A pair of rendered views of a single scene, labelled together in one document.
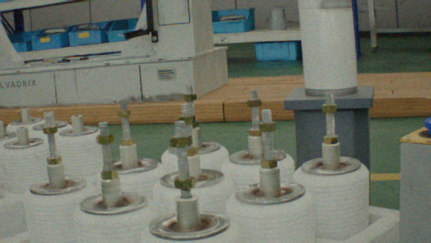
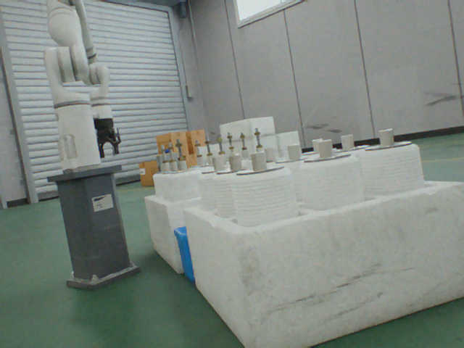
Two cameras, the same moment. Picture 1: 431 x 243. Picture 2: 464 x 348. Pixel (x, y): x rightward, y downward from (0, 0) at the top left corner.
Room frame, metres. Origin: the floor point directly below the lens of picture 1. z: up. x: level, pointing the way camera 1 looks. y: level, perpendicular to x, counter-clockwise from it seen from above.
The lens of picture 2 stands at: (1.86, 0.64, 0.29)
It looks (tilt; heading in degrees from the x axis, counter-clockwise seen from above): 3 degrees down; 206
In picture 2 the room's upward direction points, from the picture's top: 9 degrees counter-clockwise
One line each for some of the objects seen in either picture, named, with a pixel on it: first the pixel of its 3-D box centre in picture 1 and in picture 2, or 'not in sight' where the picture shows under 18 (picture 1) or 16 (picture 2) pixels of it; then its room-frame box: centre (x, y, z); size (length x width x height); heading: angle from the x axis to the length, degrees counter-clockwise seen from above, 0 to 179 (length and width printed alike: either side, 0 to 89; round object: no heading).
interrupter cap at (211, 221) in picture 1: (188, 226); not in sight; (0.54, 0.03, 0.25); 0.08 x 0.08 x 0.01
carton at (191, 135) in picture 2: not in sight; (191, 143); (-3.00, -2.17, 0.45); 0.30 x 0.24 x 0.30; 71
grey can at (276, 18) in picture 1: (277, 19); not in sight; (5.33, -0.63, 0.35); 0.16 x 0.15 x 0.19; 73
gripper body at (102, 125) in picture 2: not in sight; (104, 130); (0.58, -0.47, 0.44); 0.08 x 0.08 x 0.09
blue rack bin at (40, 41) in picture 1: (57, 38); not in sight; (6.04, 1.50, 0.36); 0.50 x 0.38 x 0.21; 163
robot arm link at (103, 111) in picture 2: not in sight; (97, 112); (0.60, -0.48, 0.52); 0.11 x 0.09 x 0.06; 167
